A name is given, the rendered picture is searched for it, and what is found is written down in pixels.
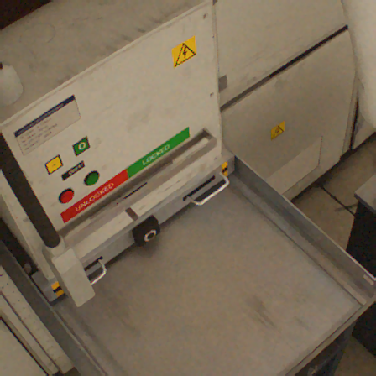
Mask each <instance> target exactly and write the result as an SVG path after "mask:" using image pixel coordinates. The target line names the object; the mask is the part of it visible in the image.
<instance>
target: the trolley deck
mask: <svg viewBox="0 0 376 376"><path fill-rule="evenodd" d="M159 230H160V232H159V233H158V234H157V236H155V237H154V238H153V239H152V240H150V241H148V242H147V243H146V244H144V245H143V246H142V247H139V246H138V245H137V243H136V242H134V243H132V244H131V245H130V246H128V247H127V248H125V249H124V250H123V251H122V252H120V253H119V254H117V255H116V256H115V257H113V258H111V259H110V260H109V261H107V262H106V263H105V266H106V269H107V273H106V274H105V275H104V276H103V277H102V278H100V279H99V280H98V281H96V282H95V283H93V284H92V285H91V287H92V288H93V290H94V293H95V294H96V295H95V296H94V297H92V298H91V299H90V300H88V301H86V302H85V303H84V304H82V305H81V306H80V307H77V306H76V305H75V304H74V303H73V302H72V300H71V299H70V297H69V296H68V295H67V294H66V293H64V294H62V295H61V296H59V297H60V298H61V300H62V301H63V302H64V304H65V305H66V306H67V308H68V309H69V310H70V312H71V313H72V314H73V316H74V317H75V318H76V319H77V320H78V322H79V323H80V324H81V326H82V327H83V328H84V329H85V330H86V332H87V333H88V334H89V335H90V337H91V338H92V340H93V341H94V342H95V343H96V345H97V346H98V347H99V348H100V349H101V350H102V351H103V352H104V354H105V355H106V356H107V358H108V359H109V360H110V361H111V362H112V364H113V365H114V366H115V368H116V369H117V370H118V371H119V372H120V373H121V375H122V376H294V375H295V374H296V373H298V372H299V371H300V370H301V369H302V368H303V367H304V366H305V365H307V364H308V362H310V361H311V360H312V359H313V358H314V357H315V356H316V355H317V354H318V353H319V352H320V351H321V350H323V349H324V348H325V347H327V346H328V345H329V344H330V343H332V341H333V340H334V339H335V338H336V337H337V336H339V335H340V334H341V333H342V332H343V331H344V330H345V329H346V328H347V327H349V326H350V324H351V323H352V322H353V321H354V320H356V319H357V318H358V317H359V316H361V315H362V314H363V313H364V312H365V311H366V310H367V309H368V308H369V307H370V306H371V305H372V304H373V303H374V302H375V301H376V291H375V295H374V296H373V297H372V298H371V299H370V300H369V301H368V302H367V303H366V304H365V305H364V306H362V305H360V303H359V302H358V301H356V300H355V298H354V297H352V296H351V295H349V293H348V292H347V291H346V290H345V289H343V288H342V287H341V286H340V285H339V284H338V283H337V282H336V280H335V279H333V278H332V277H331V276H330V275H329V274H328V273H327V272H326V271H325V270H324V269H323V268H322V267H321V266H318V264H317V263H316V262H315V261H314V260H313V259H312V258H310V257H309V256H308V255H307V253H306V252H305V251H303V250H302V249H301V248H300V247H299V246H297V245H296V244H295V243H293V242H292V241H291V239H290V238H289V237H288V236H286V235H285V234H284V233H283V232H282V231H281V230H280V229H279V228H277V227H276V226H275V225H274V224H273V223H272V222H271V221H270V220H269V219H268V218H267V217H266V216H265V215H264V214H263V213H261V212H260V211H259V210H258V209H257V208H256V207H255V206H253V205H252V204H251V203H250V202H249V201H248V200H247V199H246V198H245V197H243V196H242V195H241V194H240V192H239V191H238V190H237V189H235V188H234V187H233V186H232V185H231V184H230V183H229V185H228V186H227V187H225V188H224V189H223V190H222V191H220V192H219V194H217V195H216V196H214V197H213V198H211V199H210V200H209V201H208V202H206V203H205V204H203V205H200V206H197V205H195V204H193V203H191V202H190V203H189V204H188V205H186V206H184V207H183V208H182V209H180V210H179V211H178V212H177V213H175V214H174V215H173V216H171V217H169V218H168V219H167V220H165V221H164V222H161V223H160V224H159ZM0 265H1V267H2V268H3V269H4V270H5V271H6V273H7V274H8V277H9V278H10V279H11V280H12V282H13V284H14V285H15V286H16V288H17V289H18V291H19V292H20V294H21V295H22V296H23V298H24V299H25V300H26V301H27V303H28V304H29V306H30V308H31V309H32V310H33V312H34V313H35V315H36V316H37V317H38V318H39V320H40V321H41V322H42V324H43V325H44V327H45V328H46V329H47V330H48V331H49V333H50V335H51V336H52V337H53V338H54V339H55V341H56V342H57V344H58V345H59V346H60V347H61V348H62V350H63V351H64V353H65V354H66V356H67V357H68V358H69V359H70V360H71V361H72V362H73V364H74V365H75V366H76V368H77V370H78V371H80V373H81V374H82V376H99V375H98V374H97V372H96V371H95V369H93V368H92V366H91V365H90V364H89V363H88V362H87V360H86V359H85V358H84V357H83V356H82V354H81V353H80V351H79V350H78V348H77V347H76V345H75V344H73V342H72V341H71V340H70V338H68V336H67V335H66V334H65V332H64V331H63V329H62V328H61V327H60V326H59V325H58V323H57V322H56V321H55V319H54V318H53V316H52V315H51V314H50V313H49V312H48V310H47V309H46V307H45V306H44V304H43V303H42V302H41V300H40V299H39V297H38V296H36V294H35V293H34V292H33V291H32V290H31V288H30V287H29V284H28V283H27V281H26V280H25V279H24V277H23V276H22V275H21V274H20V273H19V271H18V269H17V268H16V267H15V265H14V264H13V262H12V261H11V259H10V258H9V256H8V255H7V254H6V252H5V251H4V250H3V248H2V247H1V246H0Z"/></svg>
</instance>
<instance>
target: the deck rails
mask: <svg viewBox="0 0 376 376"><path fill-rule="evenodd" d="M222 144H223V145H224V146H225V147H226V148H227V149H229V148H228V147H227V146H226V145H225V144H224V143H222ZM229 151H230V152H231V153H232V154H233V155H234V171H233V172H232V173H231V174H229V175H227V178H228V180H229V183H230V184H231V185H232V186H233V187H234V188H235V189H237V190H238V191H239V192H240V194H241V195H242V196H243V197H245V198H246V199H247V200H248V201H249V202H250V203H251V204H252V205H253V206H255V207H256V208H257V209H258V210H259V211H260V212H261V213H263V214H264V215H265V216H266V217H267V218H268V219H269V220H270V221H271V222H272V223H273V224H274V225H275V226H276V227H277V228H279V229H280V230H281V231H282V232H283V233H284V234H285V235H286V236H288V237H289V238H290V239H291V241H292V242H293V243H295V244H296V245H297V246H299V247H300V248H301V249H302V250H303V251H305V252H306V253H307V255H308V256H309V257H310V258H311V259H313V260H314V261H315V262H316V263H317V264H318V266H321V267H322V268H323V269H324V270H325V271H326V272H327V273H328V274H329V275H330V276H331V277H332V278H333V279H335V280H336V282H337V283H338V284H339V285H340V286H341V287H342V288H343V289H345V290H346V291H347V292H348V293H349V295H351V296H352V297H354V298H355V300H356V301H358V302H359V303H360V305H362V306H364V305H365V304H366V303H367V302H368V301H369V300H370V299H371V298H372V297H373V296H374V295H375V291H376V279H375V278H374V277H373V276H372V275H371V274H370V273H369V272H368V271H367V270H366V269H364V268H363V267H362V266H361V265H360V264H359V263H358V262H357V261H356V260H355V259H353V258H352V257H351V256H350V255H349V254H347V252H346V251H345V250H344V249H342V248H341V247H340V246H338V244H336V243H335V242H334V241H333V240H332V239H330V238H329V236H328V235H327V234H325V233H324V232H323V231H322V230H321V229H320V228H319V227H318V226H317V225H316V224H315V223H314V222H313V221H312V220H311V219H310V218H308V217H307V216H306V215H305V214H304V213H303V214H302V212H301V211H300V210H299V209H297V208H296V207H295V206H294V205H293V204H292V203H290V202H289V201H288V200H287V199H286V197H284V196H283V195H282V194H281V193H280V192H278V191H277V190H276V189H275V188H274V187H273V186H272V185H271V184H270V183H269V182H268V181H266V180H265V179H264V178H263V177H262V176H260V175H259V174H258V173H257V172H256V171H254V170H253V169H252V168H251V167H250V166H248V165H247V164H246V163H245V162H244V161H243V160H241V159H240V158H239V157H238V156H237V155H235V153H233V152H232V151H231V150H230V149H229ZM0 242H1V244H0V246H1V247H2V248H3V250H4V251H5V252H6V254H7V255H8V256H9V258H10V259H11V261H12V262H13V264H14V265H15V267H16V268H17V269H18V271H19V273H20V274H21V275H22V276H23V277H24V279H25V280H26V281H27V283H28V284H29V287H30V288H31V290H32V291H33V292H34V293H35V294H36V296H38V297H39V299H40V300H41V302H42V303H43V304H44V306H45V307H46V309H47V310H48V312H49V313H50V314H51V315H52V316H53V318H54V319H55V321H56V322H57V323H58V325H59V326H60V327H61V328H62V329H63V331H64V332H65V334H66V335H67V336H68V338H70V340H71V341H72V342H73V344H75V345H76V347H77V348H78V350H79V351H80V353H81V354H82V356H83V357H84V358H85V359H86V360H87V362H88V363H89V364H90V365H91V366H92V368H93V369H95V371H96V372H97V374H98V375H99V376H122V375H121V373H120V372H119V371H118V370H117V369H116V368H115V366H114V365H113V364H112V362H111V361H110V360H109V359H108V358H107V356H106V355H105V354H104V352H103V351H102V350H101V349H100V348H99V347H98V346H97V345H96V343H95V342H94V341H93V340H92V338H91V337H90V335H89V334H88V333H87V332H86V330H85V329H84V328H83V327H82V326H81V324H80V323H79V322H78V320H77V319H76V318H75V317H74V316H73V314H72V313H71V312H70V310H69V309H68V308H67V306H66V305H65V304H64V302H63V301H62V300H61V298H60V297H59V296H58V297H57V298H56V299H55V300H53V301H51V302H50V303H49V302H48V301H47V299H46V298H45V297H44V295H42V294H41V293H40V292H39V290H38V289H37V287H36V284H35V282H34V280H33V279H30V278H29V277H28V276H27V274H26V273H25V272H24V270H23V269H22V266H21V264H20V261H22V260H23V259H27V260H28V262H29V263H30V264H32V262H31V260H30V259H29V257H28V255H27V254H26V252H25V251H24V249H23V248H22V247H21V246H20V244H19V243H18V241H17V240H16V239H15V237H14V236H12V237H10V238H9V239H7V240H6V241H5V242H3V240H2V239H1V238H0ZM364 275H366V276H367V277H369V278H370V280H371V281H372V282H374V283H370V282H369V280H368V279H366V278H365V277H364Z"/></svg>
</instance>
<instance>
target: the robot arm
mask: <svg viewBox="0 0 376 376"><path fill-rule="evenodd" d="M341 3H342V8H343V12H344V14H345V16H346V20H347V26H348V31H349V35H350V38H351V41H352V50H353V56H354V61H355V64H356V72H357V84H358V108H359V111H360V113H361V115H362V117H363V119H364V121H365V122H366V123H367V124H369V125H370V126H371V127H373V128H374V129H376V0H341Z"/></svg>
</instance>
